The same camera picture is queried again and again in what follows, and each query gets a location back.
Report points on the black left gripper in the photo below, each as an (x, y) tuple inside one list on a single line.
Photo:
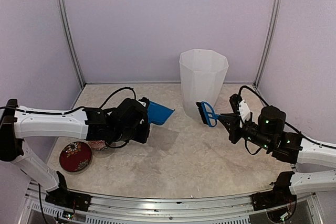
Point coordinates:
[(142, 137)]

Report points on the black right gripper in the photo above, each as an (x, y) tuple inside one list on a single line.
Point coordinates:
[(231, 121)]

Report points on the blue dustpan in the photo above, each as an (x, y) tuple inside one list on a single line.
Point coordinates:
[(158, 114)]

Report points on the blue hand brush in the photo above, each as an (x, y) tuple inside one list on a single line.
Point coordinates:
[(207, 113)]

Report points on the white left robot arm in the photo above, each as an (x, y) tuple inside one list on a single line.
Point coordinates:
[(84, 123)]

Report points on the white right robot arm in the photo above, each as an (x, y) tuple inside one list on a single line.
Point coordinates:
[(288, 147)]

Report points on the red white patterned bowl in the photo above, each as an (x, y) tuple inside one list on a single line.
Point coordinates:
[(97, 145)]

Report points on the dark red floral bowl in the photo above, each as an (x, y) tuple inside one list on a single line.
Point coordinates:
[(75, 157)]

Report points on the white translucent plastic bin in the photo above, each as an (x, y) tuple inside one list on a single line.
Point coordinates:
[(202, 74)]

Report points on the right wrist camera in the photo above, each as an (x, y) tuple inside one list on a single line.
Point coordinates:
[(239, 106)]

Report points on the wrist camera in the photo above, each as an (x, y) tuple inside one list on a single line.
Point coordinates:
[(144, 101), (239, 106)]

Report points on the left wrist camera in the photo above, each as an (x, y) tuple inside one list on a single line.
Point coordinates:
[(144, 101)]

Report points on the aluminium front rail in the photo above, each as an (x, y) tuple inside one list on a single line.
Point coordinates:
[(114, 209)]

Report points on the aluminium corner post right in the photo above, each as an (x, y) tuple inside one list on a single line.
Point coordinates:
[(268, 41)]

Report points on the aluminium corner post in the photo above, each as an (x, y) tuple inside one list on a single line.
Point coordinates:
[(268, 41), (70, 43)]

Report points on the aluminium corner post left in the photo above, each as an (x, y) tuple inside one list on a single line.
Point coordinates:
[(70, 43)]

